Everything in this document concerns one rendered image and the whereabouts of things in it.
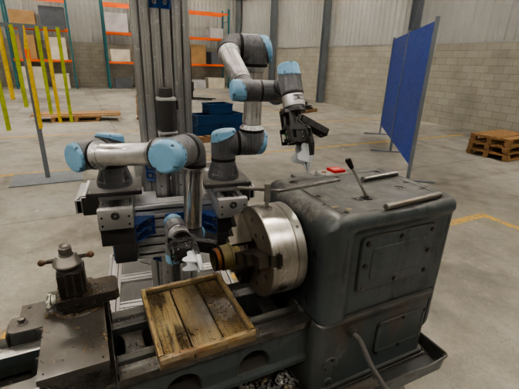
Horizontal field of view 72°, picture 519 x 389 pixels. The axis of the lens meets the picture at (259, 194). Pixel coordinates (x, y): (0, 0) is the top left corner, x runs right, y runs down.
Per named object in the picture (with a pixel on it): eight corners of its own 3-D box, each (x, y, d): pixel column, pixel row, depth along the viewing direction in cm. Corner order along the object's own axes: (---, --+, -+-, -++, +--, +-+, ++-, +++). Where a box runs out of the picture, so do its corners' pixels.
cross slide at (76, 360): (102, 284, 128) (100, 273, 126) (111, 374, 92) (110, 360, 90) (49, 295, 121) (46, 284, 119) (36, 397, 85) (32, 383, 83)
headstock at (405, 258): (363, 237, 183) (374, 164, 169) (442, 288, 143) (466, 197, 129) (259, 260, 158) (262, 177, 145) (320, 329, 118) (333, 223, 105)
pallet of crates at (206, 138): (230, 132, 896) (230, 100, 868) (247, 138, 835) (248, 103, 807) (185, 136, 831) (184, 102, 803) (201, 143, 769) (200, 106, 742)
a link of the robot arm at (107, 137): (133, 160, 159) (130, 130, 154) (110, 168, 147) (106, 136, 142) (112, 157, 163) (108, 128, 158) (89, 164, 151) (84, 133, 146)
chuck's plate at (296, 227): (263, 261, 147) (266, 189, 136) (303, 306, 121) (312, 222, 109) (256, 262, 145) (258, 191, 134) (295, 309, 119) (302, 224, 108)
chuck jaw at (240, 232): (256, 243, 127) (247, 212, 131) (260, 238, 123) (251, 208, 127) (227, 248, 123) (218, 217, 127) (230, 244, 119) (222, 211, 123)
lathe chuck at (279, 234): (256, 262, 145) (258, 191, 134) (295, 309, 119) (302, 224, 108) (235, 267, 142) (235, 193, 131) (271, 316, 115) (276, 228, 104)
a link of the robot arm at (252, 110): (232, 151, 178) (235, 32, 156) (261, 150, 182) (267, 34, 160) (238, 159, 168) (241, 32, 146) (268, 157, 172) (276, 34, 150)
